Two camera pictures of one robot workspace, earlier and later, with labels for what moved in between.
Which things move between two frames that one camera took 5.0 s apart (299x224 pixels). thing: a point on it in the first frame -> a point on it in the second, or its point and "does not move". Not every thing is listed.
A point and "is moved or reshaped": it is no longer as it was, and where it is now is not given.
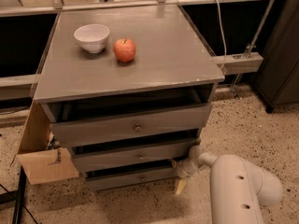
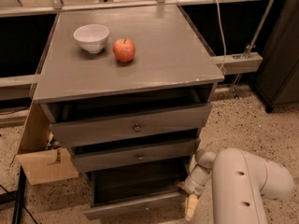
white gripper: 186,168 -> 192,187
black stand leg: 17,196 does not move
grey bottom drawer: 131,178 is moved or reshaped
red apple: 124,49 does not move
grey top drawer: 104,129 does not move
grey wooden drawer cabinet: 128,89 does not move
